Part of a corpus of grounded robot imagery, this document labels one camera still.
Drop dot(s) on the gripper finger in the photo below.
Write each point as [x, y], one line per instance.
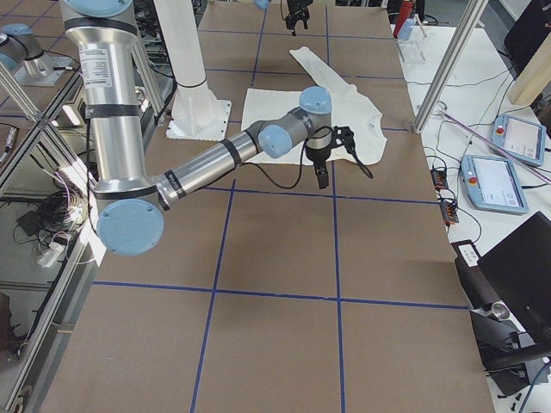
[325, 178]
[305, 22]
[292, 24]
[319, 177]

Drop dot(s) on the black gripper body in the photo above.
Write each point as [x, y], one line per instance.
[294, 9]
[317, 156]

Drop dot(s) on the cream long-sleeve cat shirt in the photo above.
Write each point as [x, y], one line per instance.
[349, 107]

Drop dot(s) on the blue cup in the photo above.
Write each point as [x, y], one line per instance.
[406, 29]

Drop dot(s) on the red bottle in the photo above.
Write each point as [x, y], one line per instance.
[405, 12]

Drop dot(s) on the orange black connector strip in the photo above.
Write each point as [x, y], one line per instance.
[446, 198]

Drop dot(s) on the blue teach pendant near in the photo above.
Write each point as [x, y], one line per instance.
[492, 184]

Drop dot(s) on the blue teach pendant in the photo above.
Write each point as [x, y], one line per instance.
[492, 184]
[523, 139]

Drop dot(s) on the blue teach pendant far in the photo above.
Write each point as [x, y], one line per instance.
[523, 139]

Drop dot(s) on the black monitor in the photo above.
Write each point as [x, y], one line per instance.
[518, 269]

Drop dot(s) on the silver metal cylinder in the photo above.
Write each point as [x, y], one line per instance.
[498, 311]

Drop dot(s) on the wooden board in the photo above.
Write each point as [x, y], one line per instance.
[528, 44]

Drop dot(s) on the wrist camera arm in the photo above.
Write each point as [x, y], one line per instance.
[342, 136]

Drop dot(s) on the aluminium frame post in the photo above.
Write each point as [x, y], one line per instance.
[460, 37]

